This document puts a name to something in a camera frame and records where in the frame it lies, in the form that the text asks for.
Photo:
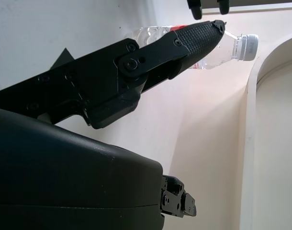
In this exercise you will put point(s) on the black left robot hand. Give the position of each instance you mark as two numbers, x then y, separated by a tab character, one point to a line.
196	9

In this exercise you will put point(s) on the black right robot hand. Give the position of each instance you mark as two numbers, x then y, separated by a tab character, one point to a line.
64	179

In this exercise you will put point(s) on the clear plastic water bottle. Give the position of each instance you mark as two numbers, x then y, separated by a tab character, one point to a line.
232	48

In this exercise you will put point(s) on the white arched tray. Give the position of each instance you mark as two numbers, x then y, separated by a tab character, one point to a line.
251	143

